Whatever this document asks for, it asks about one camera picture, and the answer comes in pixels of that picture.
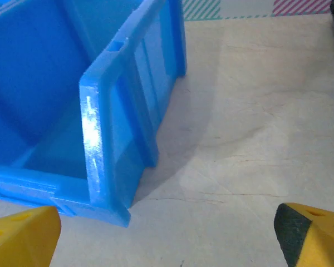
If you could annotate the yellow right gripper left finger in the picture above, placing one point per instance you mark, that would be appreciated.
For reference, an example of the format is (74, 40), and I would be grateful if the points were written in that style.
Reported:
(19, 239)

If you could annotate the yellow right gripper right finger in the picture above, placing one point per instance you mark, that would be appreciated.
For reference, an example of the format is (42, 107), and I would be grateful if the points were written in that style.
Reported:
(317, 239)

